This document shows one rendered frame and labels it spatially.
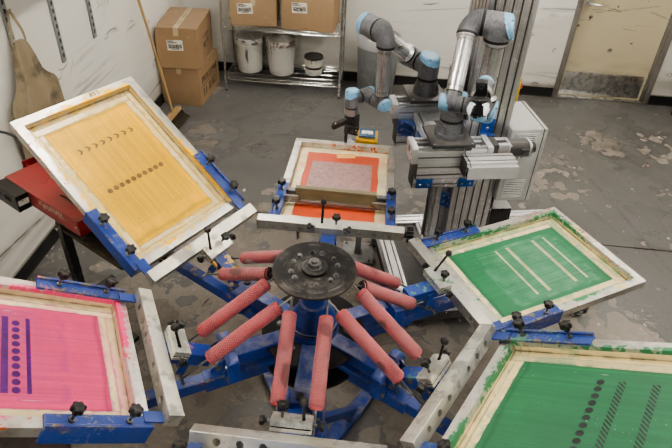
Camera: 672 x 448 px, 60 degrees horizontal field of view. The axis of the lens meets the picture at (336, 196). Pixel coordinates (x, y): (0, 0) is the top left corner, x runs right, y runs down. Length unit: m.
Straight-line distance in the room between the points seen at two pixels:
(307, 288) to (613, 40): 5.37
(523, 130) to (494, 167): 0.36
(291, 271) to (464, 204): 1.68
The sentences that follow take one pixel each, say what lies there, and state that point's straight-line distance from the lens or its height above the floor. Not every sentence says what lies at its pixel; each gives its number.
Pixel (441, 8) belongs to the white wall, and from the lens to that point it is 6.31.
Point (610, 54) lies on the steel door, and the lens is 6.88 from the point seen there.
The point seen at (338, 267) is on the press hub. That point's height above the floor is 1.31.
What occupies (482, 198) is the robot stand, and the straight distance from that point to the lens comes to 3.50.
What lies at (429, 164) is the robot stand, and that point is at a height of 1.12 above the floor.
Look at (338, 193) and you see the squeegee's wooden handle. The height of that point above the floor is 1.05.
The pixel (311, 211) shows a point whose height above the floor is 0.95.
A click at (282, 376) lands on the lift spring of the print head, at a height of 1.15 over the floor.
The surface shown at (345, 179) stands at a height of 0.96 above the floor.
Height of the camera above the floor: 2.69
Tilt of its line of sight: 35 degrees down
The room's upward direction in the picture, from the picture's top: 3 degrees clockwise
